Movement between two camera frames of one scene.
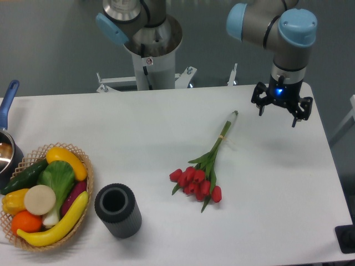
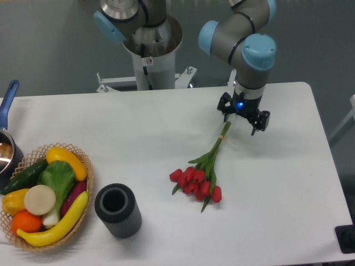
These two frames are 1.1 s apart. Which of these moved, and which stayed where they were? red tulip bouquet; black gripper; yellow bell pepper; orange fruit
Moved: black gripper
Stayed: orange fruit; yellow bell pepper; red tulip bouquet
